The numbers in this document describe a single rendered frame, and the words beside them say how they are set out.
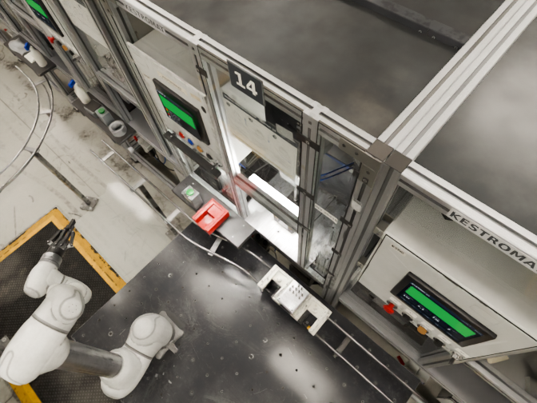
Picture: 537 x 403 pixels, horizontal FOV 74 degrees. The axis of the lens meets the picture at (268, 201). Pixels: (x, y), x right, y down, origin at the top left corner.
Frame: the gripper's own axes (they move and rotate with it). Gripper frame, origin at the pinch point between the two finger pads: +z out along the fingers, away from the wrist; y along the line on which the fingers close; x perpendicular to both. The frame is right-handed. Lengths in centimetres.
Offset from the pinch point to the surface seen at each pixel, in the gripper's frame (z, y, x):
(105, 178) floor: 115, 34, 77
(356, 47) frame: -24, -110, -126
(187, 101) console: -7, -62, -91
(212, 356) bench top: -48, -84, 30
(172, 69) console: -4, -56, -100
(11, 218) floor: 78, 103, 105
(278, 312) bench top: -27, -116, 16
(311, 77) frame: -34, -98, -120
